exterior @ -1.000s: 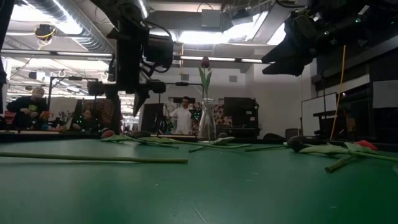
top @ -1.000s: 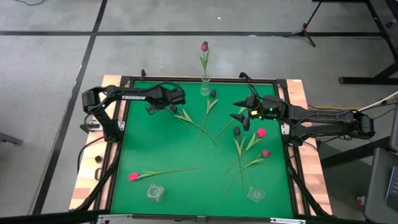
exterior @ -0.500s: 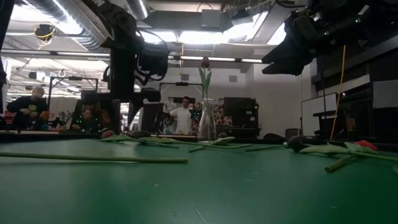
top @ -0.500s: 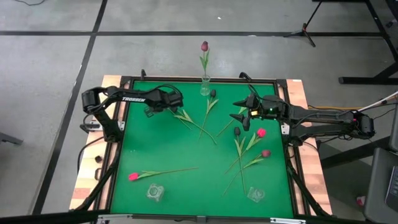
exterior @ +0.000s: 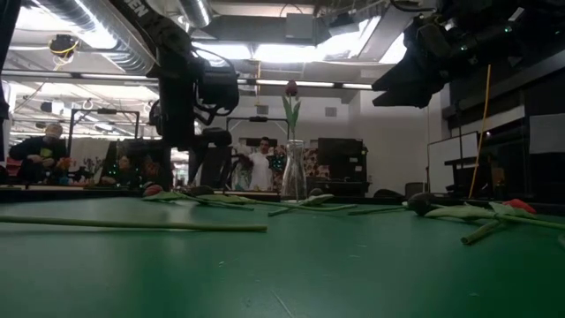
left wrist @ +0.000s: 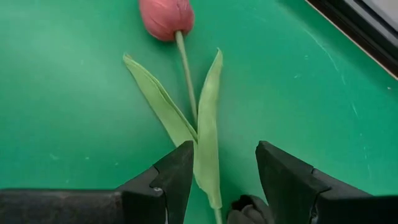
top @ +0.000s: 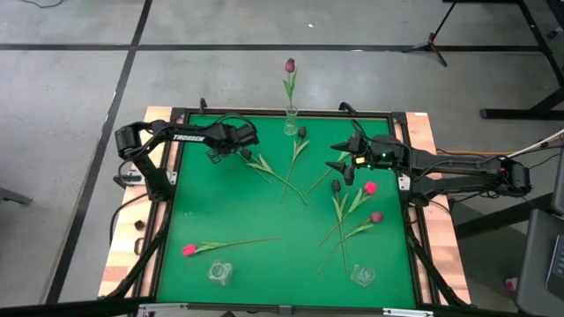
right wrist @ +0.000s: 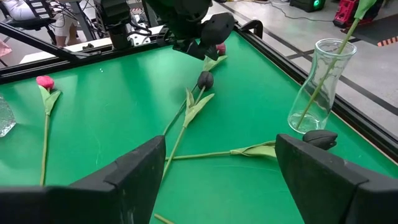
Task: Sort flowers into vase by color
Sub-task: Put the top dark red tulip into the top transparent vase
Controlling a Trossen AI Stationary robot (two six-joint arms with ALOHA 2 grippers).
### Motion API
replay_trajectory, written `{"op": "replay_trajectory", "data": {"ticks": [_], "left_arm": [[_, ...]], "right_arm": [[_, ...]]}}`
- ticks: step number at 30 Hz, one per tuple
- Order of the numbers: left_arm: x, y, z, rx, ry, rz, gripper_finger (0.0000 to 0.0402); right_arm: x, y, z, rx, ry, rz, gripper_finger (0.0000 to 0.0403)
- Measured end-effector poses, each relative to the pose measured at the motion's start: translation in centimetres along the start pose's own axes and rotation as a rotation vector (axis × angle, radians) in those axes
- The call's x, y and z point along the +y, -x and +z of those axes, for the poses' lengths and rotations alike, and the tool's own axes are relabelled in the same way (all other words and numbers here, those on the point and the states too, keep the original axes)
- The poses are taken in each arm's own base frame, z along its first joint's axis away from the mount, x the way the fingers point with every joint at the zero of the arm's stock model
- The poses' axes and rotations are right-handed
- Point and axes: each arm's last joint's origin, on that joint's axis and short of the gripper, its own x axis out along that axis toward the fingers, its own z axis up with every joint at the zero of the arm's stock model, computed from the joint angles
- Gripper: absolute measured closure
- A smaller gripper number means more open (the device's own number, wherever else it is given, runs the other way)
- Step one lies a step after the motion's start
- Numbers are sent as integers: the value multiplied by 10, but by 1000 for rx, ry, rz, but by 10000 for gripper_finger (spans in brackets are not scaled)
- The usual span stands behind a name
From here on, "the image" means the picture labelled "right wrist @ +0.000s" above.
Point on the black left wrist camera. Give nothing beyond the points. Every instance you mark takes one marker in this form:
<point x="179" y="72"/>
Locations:
<point x="217" y="28"/>

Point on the green table mat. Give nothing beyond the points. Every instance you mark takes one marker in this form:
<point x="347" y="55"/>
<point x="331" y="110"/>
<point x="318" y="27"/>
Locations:
<point x="109" y="109"/>

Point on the square clear glass vase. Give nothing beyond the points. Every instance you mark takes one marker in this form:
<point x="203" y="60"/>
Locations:
<point x="5" y="118"/>

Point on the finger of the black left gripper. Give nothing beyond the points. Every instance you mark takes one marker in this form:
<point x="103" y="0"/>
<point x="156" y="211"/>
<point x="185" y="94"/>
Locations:
<point x="189" y="49"/>
<point x="213" y="53"/>

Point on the tall clear glass vase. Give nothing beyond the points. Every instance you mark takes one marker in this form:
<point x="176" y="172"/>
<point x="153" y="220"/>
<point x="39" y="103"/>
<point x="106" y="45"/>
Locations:
<point x="311" y="123"/>

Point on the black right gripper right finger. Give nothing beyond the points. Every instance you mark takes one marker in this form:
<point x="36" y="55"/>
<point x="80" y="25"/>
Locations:
<point x="335" y="196"/>

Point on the black labelled drawer unit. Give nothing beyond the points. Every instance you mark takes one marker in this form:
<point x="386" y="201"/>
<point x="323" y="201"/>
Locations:
<point x="40" y="7"/>

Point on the red portable power station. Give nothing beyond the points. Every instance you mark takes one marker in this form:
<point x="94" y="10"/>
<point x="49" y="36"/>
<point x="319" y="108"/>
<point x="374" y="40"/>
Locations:
<point x="345" y="12"/>

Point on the dark red artificial tulip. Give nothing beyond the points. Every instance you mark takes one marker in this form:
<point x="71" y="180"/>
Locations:
<point x="363" y="7"/>
<point x="221" y="49"/>

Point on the black hazard-edged floor mat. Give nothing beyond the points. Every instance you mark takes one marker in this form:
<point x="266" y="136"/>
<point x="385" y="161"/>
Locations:
<point x="382" y="31"/>

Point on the black diagonal frame strut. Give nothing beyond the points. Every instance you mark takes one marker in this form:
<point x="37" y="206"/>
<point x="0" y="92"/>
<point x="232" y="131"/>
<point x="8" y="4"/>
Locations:
<point x="37" y="43"/>

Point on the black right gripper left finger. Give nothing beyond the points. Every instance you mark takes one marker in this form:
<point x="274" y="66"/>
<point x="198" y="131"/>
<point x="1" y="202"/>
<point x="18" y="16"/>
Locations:
<point x="109" y="202"/>

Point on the black table frame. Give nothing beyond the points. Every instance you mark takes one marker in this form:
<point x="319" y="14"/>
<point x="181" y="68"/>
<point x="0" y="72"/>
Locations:
<point x="373" y="133"/>

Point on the black computer green lights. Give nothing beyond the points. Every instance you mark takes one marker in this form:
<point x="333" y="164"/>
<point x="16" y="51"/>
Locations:
<point x="308" y="4"/>

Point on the person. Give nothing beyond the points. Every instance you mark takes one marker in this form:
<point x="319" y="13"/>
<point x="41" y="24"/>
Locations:
<point x="66" y="28"/>

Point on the pink artificial tulip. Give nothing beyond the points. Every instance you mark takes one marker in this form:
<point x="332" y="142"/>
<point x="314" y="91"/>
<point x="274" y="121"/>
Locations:
<point x="45" y="81"/>

